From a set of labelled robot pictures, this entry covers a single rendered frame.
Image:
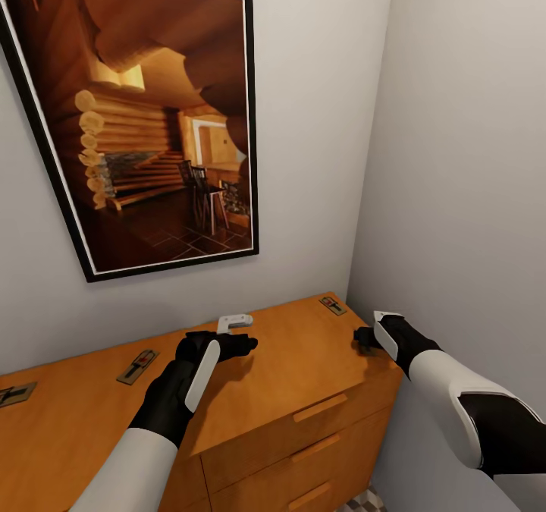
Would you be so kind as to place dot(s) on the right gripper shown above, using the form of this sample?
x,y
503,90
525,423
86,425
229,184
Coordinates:
x,y
365,336

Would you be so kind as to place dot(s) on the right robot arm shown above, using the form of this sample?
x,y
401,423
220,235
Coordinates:
x,y
486,427

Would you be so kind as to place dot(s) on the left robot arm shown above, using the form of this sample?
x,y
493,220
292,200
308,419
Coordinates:
x,y
134,476

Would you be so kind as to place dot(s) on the picture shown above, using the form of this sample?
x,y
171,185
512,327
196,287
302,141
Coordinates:
x,y
144,112

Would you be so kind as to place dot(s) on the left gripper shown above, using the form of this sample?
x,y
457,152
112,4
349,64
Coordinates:
x,y
239,345

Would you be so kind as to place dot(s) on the cabinet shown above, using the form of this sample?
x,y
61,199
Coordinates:
x,y
295,426

